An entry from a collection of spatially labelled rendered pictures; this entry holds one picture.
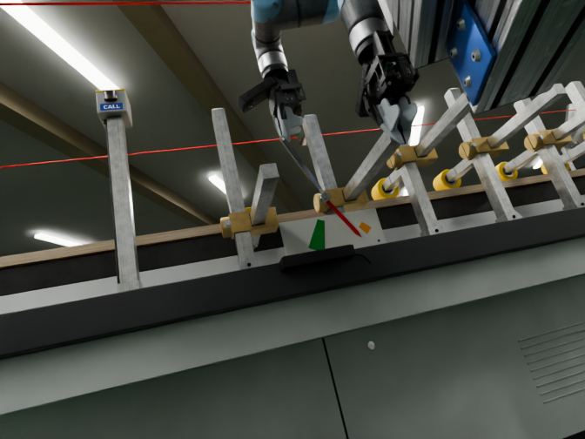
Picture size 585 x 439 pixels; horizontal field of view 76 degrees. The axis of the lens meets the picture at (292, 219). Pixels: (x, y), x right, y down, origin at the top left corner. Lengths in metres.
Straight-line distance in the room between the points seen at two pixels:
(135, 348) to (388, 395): 0.68
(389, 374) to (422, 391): 0.10
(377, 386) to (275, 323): 0.40
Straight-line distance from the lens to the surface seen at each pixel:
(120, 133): 1.05
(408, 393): 1.19
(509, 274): 1.17
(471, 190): 1.47
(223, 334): 0.87
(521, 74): 0.50
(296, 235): 0.91
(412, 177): 1.10
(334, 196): 0.98
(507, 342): 1.38
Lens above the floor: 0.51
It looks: 19 degrees up
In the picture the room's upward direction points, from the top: 14 degrees counter-clockwise
